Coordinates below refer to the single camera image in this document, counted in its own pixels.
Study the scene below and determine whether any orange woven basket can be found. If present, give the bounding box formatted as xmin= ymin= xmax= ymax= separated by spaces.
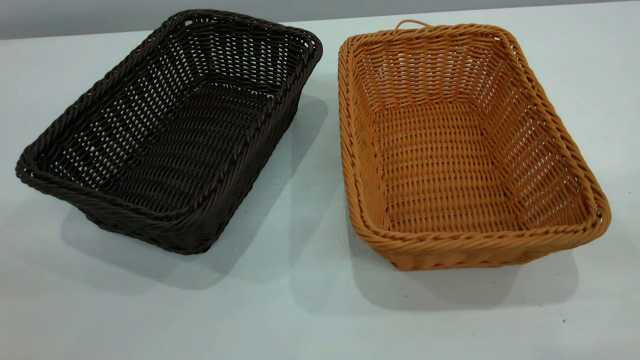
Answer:
xmin=337 ymin=19 xmax=612 ymax=272

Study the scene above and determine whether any black woven basket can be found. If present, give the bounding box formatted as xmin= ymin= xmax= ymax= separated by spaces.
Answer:
xmin=15 ymin=8 xmax=324 ymax=256

